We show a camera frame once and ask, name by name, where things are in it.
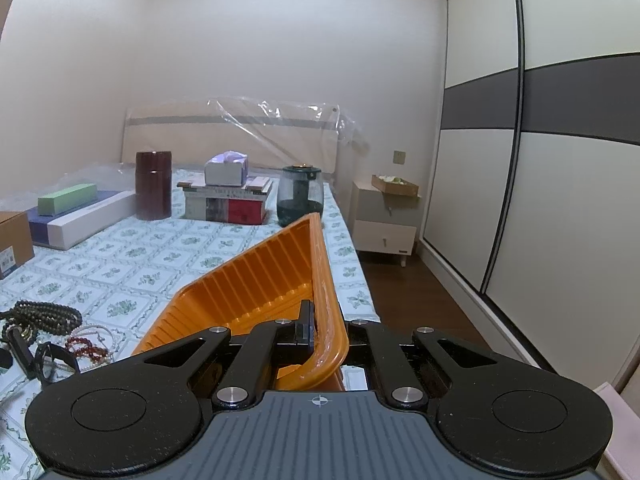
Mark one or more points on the dark teal glass jar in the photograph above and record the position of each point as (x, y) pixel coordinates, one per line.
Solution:
(299, 195)

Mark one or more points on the wall socket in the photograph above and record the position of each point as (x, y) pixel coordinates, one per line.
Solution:
(399, 157)

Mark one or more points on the green rectangular box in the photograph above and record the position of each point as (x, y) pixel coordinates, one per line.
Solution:
(65, 199)

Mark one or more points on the white and grey wardrobe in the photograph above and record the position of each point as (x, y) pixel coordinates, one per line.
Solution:
(560, 185)

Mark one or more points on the pale pink object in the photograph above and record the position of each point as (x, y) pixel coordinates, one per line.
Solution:
(622, 425)

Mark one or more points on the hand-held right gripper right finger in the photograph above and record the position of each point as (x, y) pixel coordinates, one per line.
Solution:
(361, 334)

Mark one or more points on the wooden tray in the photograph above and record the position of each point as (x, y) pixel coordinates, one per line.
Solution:
(395, 186)

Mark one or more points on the white bedside table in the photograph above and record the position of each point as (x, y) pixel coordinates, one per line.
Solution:
(382, 230)

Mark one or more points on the orange plastic tray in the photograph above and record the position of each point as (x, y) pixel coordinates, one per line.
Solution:
(260, 285)

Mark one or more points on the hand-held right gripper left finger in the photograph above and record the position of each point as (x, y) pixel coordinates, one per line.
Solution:
(306, 332)

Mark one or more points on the dark red cylindrical canister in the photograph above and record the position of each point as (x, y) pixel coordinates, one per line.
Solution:
(153, 187)

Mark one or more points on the purple and white tissue box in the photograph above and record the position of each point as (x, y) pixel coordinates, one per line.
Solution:
(225, 172)

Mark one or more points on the brown cardboard box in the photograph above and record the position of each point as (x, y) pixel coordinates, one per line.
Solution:
(12, 242)

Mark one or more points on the white and blue long box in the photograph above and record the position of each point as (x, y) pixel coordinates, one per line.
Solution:
(85, 220)

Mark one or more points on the clear plastic bag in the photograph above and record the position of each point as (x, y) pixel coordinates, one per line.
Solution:
(95, 175)

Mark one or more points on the clear plastic wrap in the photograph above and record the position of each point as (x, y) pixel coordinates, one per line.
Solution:
(305, 112)

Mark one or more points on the flat box with red panel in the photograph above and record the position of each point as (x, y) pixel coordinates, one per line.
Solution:
(225, 205)

